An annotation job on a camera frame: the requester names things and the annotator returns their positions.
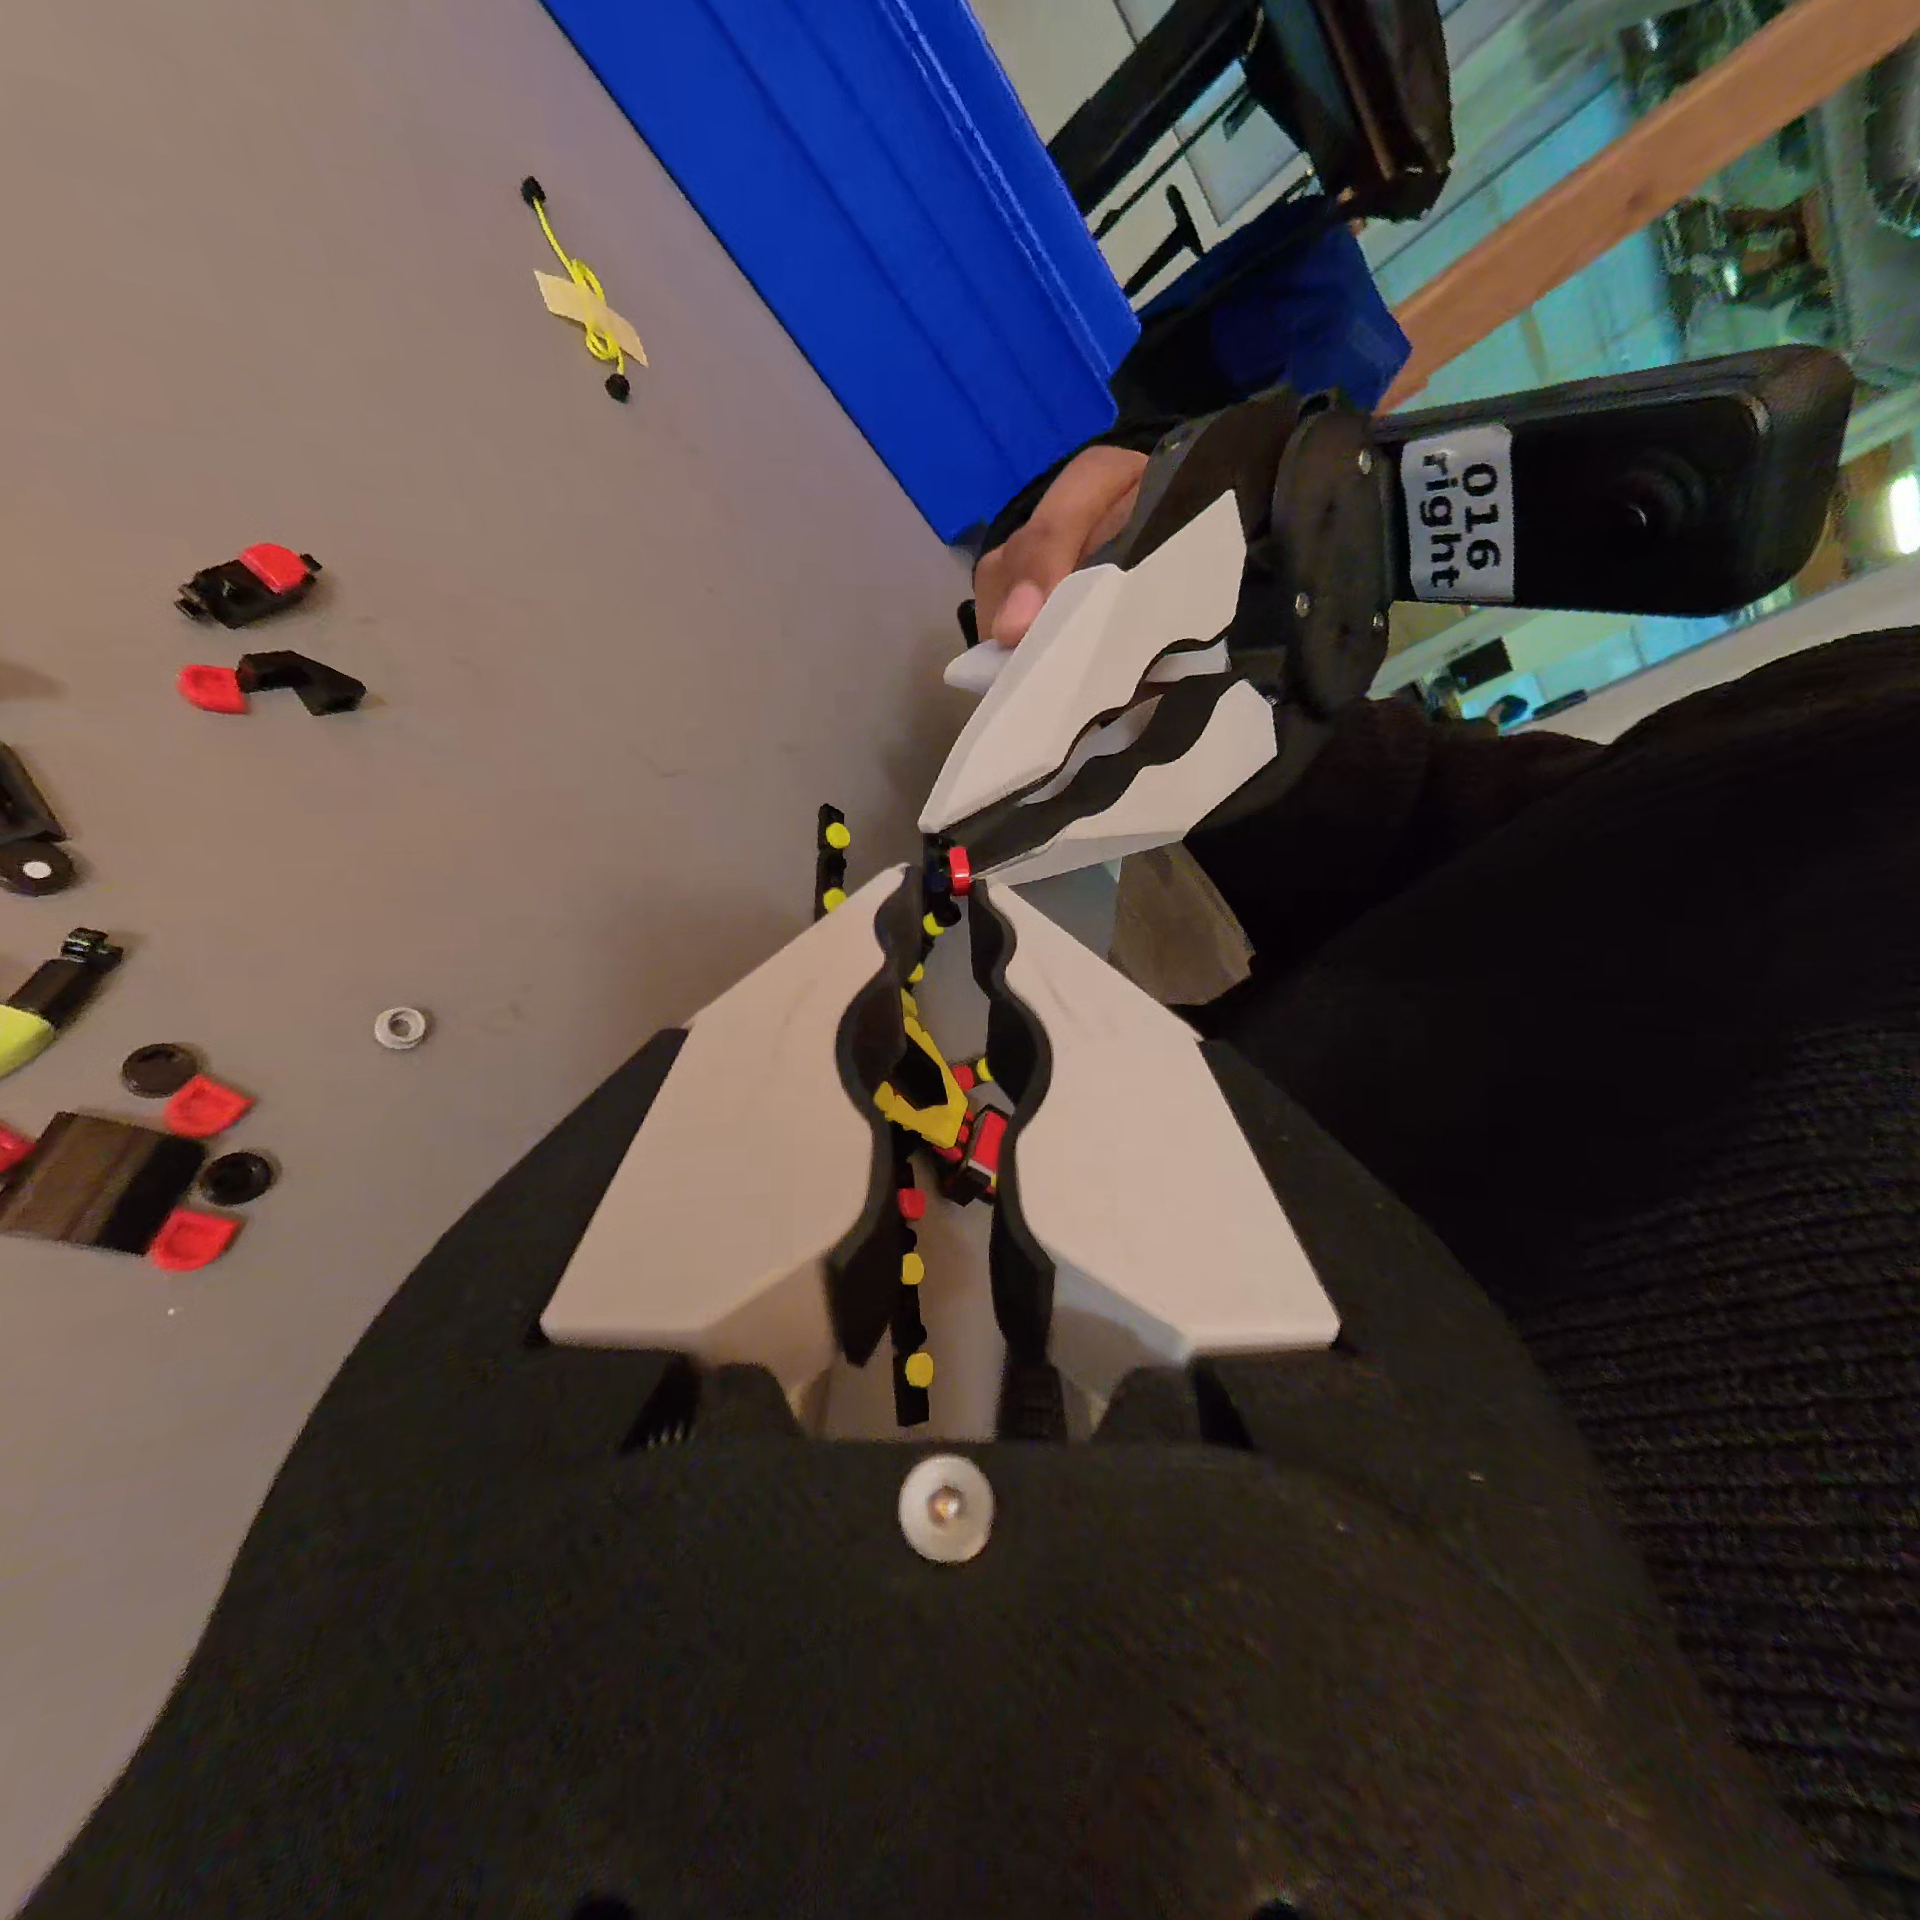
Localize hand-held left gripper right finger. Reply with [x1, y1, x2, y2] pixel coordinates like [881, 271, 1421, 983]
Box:
[967, 882, 1340, 1429]

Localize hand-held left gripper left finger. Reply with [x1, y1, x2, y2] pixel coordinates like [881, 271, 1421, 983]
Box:
[537, 864, 927, 1412]

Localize black yellow lego spider model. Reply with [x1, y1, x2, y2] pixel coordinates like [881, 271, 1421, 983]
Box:
[817, 801, 1025, 1429]

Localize person's right hand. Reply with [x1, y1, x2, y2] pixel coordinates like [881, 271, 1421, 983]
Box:
[972, 449, 1148, 646]

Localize blue plastic bin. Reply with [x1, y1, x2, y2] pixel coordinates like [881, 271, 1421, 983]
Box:
[537, 0, 1141, 545]

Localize pile of loose lego pieces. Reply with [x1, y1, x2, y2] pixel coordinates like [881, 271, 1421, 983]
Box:
[0, 743, 277, 1277]

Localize blue bag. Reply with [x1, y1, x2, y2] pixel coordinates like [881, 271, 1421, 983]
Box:
[1132, 197, 1414, 446]

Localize black metal stand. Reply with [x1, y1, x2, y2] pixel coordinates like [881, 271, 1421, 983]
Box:
[1046, 0, 1459, 299]

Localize yellow cord with black ends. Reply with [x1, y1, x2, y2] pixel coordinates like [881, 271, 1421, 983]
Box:
[522, 175, 635, 402]

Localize person's right forearm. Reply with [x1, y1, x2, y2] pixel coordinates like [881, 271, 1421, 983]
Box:
[1185, 698, 1614, 961]

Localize black red lego clip assembly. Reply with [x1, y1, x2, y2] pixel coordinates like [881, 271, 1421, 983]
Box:
[171, 542, 324, 629]

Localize black lego bracket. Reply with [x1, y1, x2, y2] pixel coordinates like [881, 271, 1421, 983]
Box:
[235, 646, 372, 719]

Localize wooden table with black legs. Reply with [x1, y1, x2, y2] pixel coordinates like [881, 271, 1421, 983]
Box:
[1381, 0, 1920, 413]

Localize beige tape piece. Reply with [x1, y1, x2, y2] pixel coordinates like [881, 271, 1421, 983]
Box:
[536, 265, 648, 371]

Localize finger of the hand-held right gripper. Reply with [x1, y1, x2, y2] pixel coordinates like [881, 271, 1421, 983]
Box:
[957, 681, 1280, 883]
[919, 491, 1252, 852]

